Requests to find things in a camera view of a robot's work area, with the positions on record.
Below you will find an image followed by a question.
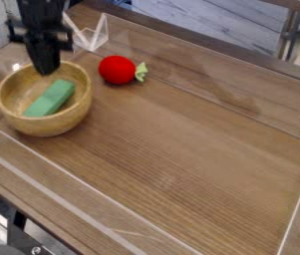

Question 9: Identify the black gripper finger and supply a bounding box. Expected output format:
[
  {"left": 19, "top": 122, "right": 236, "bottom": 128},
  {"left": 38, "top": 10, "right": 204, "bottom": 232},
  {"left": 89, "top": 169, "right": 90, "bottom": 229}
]
[{"left": 24, "top": 33, "right": 60, "bottom": 76}]

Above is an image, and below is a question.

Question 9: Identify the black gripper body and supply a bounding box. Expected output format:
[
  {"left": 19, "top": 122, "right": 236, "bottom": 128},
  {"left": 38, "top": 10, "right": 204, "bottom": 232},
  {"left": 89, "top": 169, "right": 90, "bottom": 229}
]
[{"left": 6, "top": 0, "right": 74, "bottom": 51}]

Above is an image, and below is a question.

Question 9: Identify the green rectangular block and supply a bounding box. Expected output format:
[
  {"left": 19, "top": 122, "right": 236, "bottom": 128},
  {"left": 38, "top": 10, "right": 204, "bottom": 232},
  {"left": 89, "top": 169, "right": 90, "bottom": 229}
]
[{"left": 23, "top": 80, "right": 75, "bottom": 118}]

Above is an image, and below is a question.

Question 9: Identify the brown wooden bowl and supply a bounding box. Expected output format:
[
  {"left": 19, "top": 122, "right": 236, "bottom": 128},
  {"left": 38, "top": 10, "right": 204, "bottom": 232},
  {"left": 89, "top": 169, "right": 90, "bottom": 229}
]
[{"left": 0, "top": 61, "right": 93, "bottom": 136}]

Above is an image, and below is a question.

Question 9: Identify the red plush strawberry toy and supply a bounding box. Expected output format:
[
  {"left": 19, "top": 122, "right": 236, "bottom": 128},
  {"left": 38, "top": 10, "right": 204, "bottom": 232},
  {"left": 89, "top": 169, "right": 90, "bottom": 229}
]
[{"left": 99, "top": 56, "right": 149, "bottom": 85}]

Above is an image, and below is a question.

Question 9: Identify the metal table leg background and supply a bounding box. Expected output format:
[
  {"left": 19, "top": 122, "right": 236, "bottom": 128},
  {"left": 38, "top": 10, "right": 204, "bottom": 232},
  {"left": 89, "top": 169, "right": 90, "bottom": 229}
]
[{"left": 276, "top": 11, "right": 300, "bottom": 63}]

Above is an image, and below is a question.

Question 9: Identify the clear acrylic corner bracket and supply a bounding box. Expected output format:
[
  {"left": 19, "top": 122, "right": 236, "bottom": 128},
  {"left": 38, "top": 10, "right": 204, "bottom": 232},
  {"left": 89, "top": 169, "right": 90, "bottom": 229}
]
[{"left": 63, "top": 14, "right": 109, "bottom": 52}]

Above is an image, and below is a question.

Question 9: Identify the clear acrylic barrier wall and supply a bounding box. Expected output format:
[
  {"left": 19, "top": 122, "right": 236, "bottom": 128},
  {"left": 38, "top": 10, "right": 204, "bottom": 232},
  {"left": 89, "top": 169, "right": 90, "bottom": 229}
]
[{"left": 0, "top": 130, "right": 201, "bottom": 255}]

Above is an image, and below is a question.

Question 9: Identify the black table leg bracket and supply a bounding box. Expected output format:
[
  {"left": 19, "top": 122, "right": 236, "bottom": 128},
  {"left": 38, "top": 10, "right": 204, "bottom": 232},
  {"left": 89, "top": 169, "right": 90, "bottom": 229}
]
[{"left": 0, "top": 210, "right": 55, "bottom": 255}]

